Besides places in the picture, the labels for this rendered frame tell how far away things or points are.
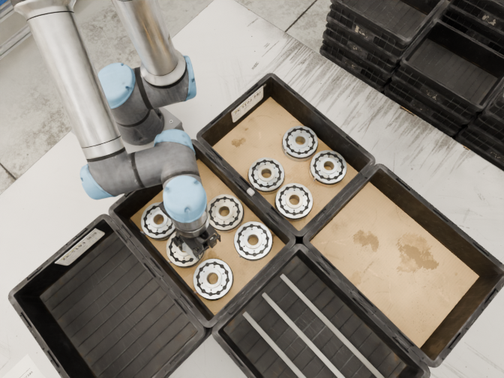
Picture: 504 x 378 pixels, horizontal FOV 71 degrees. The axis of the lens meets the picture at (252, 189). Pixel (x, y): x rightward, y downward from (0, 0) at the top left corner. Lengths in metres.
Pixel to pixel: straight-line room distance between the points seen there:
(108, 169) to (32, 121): 1.78
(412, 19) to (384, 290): 1.31
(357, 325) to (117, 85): 0.86
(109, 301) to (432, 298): 0.84
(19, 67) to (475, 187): 2.54
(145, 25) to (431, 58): 1.45
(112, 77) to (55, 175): 0.48
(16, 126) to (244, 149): 1.72
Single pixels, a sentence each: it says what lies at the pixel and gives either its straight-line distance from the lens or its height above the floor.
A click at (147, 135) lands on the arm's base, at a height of 0.84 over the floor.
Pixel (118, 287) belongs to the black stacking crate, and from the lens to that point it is 1.03.
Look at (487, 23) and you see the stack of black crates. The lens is 2.04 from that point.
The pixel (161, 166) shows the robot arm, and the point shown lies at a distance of 0.69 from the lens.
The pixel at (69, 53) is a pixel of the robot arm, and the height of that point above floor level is 1.31.
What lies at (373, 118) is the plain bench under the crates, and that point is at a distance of 1.30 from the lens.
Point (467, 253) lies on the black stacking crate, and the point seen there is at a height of 0.88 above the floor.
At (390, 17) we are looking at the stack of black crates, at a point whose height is 0.49.
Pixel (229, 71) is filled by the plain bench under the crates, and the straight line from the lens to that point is 1.37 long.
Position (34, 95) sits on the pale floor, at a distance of 2.57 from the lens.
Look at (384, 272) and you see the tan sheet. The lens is 1.01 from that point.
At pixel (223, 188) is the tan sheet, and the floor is 0.83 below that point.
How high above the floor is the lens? 1.78
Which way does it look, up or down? 71 degrees down
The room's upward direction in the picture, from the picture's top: 7 degrees counter-clockwise
